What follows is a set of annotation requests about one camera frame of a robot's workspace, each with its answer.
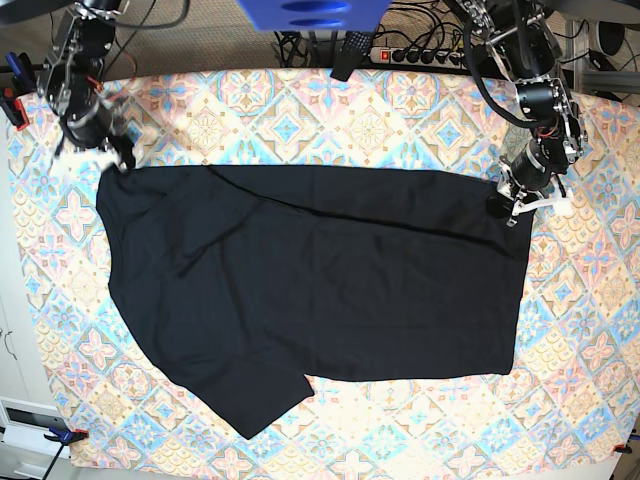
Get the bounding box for white cabinet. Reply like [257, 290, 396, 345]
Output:
[0, 149, 66, 480]

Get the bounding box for patterned tablecloth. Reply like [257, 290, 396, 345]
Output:
[1, 69, 639, 479]

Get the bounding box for blue clamp bottom left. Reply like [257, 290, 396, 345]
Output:
[44, 427, 89, 446]

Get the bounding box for black power strip red switch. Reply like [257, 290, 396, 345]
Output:
[369, 46, 467, 69]

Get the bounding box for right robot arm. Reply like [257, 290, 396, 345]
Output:
[36, 1, 136, 172]

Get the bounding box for orange clamp bottom right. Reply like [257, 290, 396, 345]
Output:
[613, 444, 633, 454]

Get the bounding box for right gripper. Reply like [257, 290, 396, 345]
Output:
[62, 102, 136, 173]

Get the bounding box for red clamp top left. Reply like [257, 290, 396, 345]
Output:
[1, 52, 36, 131]

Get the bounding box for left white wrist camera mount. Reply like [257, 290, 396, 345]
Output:
[506, 177, 574, 227]

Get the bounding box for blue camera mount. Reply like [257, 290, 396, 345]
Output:
[238, 0, 391, 32]

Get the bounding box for black T-shirt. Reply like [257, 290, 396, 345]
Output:
[96, 165, 533, 438]

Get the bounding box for black mesh strap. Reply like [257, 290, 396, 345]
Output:
[329, 29, 374, 81]

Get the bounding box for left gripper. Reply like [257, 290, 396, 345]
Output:
[486, 139, 568, 220]

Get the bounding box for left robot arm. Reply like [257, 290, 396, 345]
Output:
[457, 1, 588, 226]

